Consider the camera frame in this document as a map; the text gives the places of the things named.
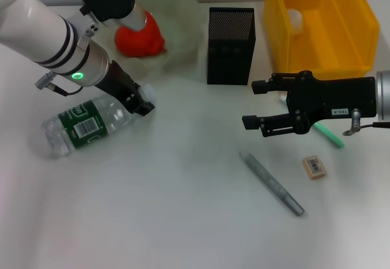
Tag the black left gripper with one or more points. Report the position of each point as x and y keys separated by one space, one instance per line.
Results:
x=115 y=80

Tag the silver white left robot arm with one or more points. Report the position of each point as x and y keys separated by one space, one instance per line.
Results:
x=36 y=25

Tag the yellow plastic bin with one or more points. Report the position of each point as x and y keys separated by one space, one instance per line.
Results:
x=329 y=47

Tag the white paper ball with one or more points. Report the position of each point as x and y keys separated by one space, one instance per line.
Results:
x=295 y=21

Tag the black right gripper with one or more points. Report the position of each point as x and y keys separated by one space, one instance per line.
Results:
x=329 y=98

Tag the grey pen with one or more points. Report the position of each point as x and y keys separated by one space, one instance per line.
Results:
x=274 y=187

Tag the clear green-label water bottle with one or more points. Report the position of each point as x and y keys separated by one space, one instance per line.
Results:
x=85 y=126

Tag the beige eraser with barcode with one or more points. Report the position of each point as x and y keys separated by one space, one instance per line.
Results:
x=314 y=168

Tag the green pen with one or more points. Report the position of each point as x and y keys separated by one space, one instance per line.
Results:
x=330 y=136

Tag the green glass fruit plate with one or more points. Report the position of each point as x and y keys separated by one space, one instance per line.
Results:
x=182 y=22

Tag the black mesh pen holder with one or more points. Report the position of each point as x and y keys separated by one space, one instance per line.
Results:
x=230 y=53

